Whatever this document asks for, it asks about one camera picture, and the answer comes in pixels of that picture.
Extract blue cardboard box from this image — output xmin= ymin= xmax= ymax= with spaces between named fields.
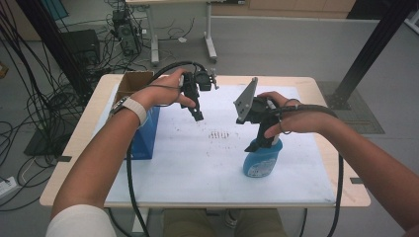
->
xmin=110 ymin=70 xmax=161 ymax=161

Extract person's left hand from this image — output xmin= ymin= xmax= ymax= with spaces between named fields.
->
xmin=131 ymin=67 xmax=197 ymax=112

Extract black metal post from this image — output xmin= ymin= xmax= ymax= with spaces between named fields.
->
xmin=325 ymin=0 xmax=418 ymax=111
xmin=14 ymin=0 xmax=94 ymax=97

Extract dark floor plate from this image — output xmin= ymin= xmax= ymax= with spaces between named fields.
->
xmin=24 ymin=124 xmax=77 ymax=157

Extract person's khaki trousers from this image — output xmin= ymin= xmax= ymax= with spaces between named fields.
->
xmin=162 ymin=208 xmax=290 ymax=237

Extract blue spray bottle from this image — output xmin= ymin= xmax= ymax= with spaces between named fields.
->
xmin=242 ymin=137 xmax=285 ymax=179

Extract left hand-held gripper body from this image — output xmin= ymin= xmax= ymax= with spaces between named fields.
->
xmin=178 ymin=67 xmax=220 ymax=112

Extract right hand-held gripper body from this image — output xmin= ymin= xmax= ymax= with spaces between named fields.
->
xmin=232 ymin=76 xmax=282 ymax=128

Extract white strap wristwatch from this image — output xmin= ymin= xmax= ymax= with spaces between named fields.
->
xmin=110 ymin=96 xmax=149 ymax=127

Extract white power strip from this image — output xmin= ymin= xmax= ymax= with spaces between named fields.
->
xmin=0 ymin=176 xmax=18 ymax=198

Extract person's right hand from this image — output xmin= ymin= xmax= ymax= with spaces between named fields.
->
xmin=257 ymin=91 xmax=330 ymax=139

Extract white table mat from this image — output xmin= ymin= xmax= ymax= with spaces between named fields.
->
xmin=93 ymin=84 xmax=337 ymax=204

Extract person's shoe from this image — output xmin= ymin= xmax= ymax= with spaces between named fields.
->
xmin=224 ymin=209 xmax=241 ymax=229

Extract thin black wrist strap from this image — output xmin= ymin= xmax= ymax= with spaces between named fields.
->
xmin=278 ymin=98 xmax=302 ymax=136

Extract white desk frame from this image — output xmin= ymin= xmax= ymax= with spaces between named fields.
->
xmin=125 ymin=0 xmax=246 ymax=65

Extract black equipment case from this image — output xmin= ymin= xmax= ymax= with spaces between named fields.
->
xmin=60 ymin=29 xmax=101 ymax=67

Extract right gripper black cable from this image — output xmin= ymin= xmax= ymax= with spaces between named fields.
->
xmin=270 ymin=103 xmax=345 ymax=237

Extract person's white shirt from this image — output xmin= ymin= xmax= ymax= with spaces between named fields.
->
xmin=44 ymin=203 xmax=119 ymax=237

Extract computer tower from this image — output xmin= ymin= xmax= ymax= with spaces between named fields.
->
xmin=112 ymin=9 xmax=142 ymax=56

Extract wooden cabinet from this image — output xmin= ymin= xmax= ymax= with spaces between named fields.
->
xmin=210 ymin=0 xmax=357 ymax=20

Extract tangle of black floor cables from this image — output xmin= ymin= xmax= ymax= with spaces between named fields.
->
xmin=0 ymin=0 xmax=196 ymax=212

